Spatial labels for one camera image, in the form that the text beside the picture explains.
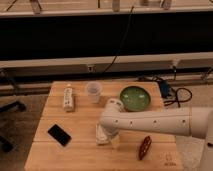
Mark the clear plastic cup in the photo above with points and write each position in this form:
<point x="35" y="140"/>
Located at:
<point x="93" y="90"/>

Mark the green bowl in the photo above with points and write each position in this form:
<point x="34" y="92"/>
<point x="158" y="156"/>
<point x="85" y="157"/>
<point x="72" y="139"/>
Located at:
<point x="135" y="98"/>

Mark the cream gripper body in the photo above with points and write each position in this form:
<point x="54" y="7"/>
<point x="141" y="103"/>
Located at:
<point x="115" y="141"/>

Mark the dark red oblong object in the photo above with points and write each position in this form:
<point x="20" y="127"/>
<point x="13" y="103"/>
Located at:
<point x="144" y="147"/>

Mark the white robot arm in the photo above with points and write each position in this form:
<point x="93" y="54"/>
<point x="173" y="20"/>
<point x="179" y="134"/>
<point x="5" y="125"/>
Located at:
<point x="196" y="122"/>

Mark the black smartphone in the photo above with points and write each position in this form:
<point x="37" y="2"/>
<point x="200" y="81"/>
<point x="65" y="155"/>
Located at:
<point x="59" y="135"/>

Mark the white power strip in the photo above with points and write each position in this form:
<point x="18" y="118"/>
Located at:
<point x="68" y="99"/>

